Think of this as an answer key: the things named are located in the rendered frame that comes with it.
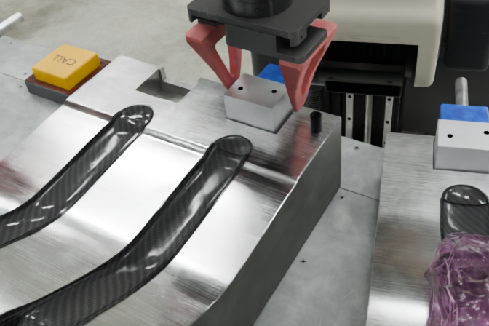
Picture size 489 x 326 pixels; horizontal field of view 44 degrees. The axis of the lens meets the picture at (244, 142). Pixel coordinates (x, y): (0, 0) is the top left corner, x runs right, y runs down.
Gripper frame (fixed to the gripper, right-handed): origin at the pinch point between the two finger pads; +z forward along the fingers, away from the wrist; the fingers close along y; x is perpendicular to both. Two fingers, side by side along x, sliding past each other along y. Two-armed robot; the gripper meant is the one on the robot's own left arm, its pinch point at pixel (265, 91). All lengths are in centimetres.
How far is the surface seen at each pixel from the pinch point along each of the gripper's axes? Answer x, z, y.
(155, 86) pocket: -0.2, 3.5, -13.4
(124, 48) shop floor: 104, 91, -129
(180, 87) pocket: 0.8, 3.5, -10.8
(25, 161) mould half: -15.2, 2.7, -16.5
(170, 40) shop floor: 115, 90, -115
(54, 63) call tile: 2.2, 7.3, -32.1
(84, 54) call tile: 5.4, 7.3, -30.0
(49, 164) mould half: -14.5, 2.6, -14.1
